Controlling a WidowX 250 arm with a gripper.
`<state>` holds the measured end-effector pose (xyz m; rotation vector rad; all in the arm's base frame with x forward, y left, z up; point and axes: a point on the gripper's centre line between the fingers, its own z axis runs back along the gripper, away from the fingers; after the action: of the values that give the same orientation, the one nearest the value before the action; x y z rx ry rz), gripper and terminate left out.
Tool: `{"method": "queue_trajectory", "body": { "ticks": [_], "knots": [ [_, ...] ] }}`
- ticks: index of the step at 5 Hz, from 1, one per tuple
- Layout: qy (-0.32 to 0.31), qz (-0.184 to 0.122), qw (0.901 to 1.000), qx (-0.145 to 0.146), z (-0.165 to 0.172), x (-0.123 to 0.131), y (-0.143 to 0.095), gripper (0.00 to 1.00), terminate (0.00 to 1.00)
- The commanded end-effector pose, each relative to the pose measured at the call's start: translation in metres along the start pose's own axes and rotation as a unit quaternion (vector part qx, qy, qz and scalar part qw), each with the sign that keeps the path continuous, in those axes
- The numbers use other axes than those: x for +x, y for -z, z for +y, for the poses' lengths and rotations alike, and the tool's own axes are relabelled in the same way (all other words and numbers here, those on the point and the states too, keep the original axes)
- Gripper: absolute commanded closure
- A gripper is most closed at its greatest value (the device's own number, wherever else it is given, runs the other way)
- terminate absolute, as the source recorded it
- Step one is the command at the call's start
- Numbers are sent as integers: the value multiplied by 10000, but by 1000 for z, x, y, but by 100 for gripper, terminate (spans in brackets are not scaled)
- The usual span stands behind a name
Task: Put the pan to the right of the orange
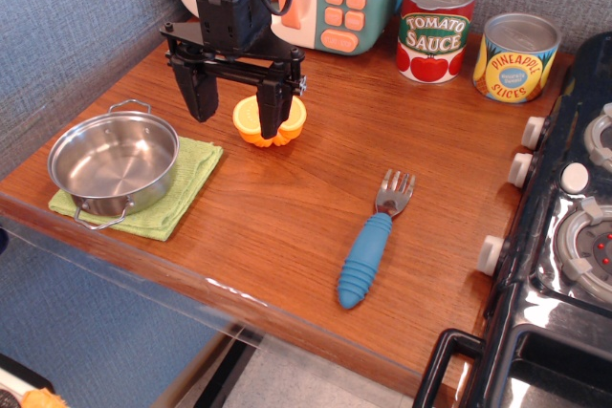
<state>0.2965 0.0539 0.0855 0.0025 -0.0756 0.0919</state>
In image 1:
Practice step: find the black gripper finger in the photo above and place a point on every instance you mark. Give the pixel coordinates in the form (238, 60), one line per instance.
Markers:
(274, 100)
(198, 88)

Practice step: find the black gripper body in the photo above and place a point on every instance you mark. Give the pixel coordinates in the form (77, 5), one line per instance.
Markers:
(234, 40)

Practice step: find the stainless steel pan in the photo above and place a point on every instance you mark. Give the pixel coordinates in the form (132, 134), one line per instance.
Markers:
(115, 164)

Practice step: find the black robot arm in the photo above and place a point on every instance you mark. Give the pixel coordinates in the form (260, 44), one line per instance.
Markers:
(234, 40)

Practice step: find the orange toy half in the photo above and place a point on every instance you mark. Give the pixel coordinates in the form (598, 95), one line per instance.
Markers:
(245, 118)

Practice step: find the green cloth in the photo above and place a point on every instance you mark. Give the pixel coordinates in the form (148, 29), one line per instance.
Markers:
(195, 163)

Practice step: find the tomato sauce can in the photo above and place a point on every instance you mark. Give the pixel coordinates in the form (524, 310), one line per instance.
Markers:
(432, 39)

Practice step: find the pineapple slices can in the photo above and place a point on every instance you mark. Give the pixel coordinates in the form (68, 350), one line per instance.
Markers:
(516, 55)

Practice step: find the white stove knob middle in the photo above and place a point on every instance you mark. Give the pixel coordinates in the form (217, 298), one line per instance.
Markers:
(519, 169)

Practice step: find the white stove knob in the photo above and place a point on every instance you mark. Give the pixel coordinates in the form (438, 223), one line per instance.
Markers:
(519, 169)
(532, 131)
(489, 254)

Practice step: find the white stove knob upper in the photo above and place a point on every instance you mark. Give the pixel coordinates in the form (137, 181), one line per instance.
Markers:
(532, 131)

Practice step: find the white stove knob lower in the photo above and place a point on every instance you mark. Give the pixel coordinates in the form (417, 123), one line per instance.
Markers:
(489, 254)

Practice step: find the orange fuzzy object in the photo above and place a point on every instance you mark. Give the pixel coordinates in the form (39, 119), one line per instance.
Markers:
(42, 398)

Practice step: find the black toy stove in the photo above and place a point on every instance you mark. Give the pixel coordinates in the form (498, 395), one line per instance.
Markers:
(547, 340)

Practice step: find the blue handled fork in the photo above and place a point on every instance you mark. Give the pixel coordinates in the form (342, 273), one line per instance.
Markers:
(362, 263)

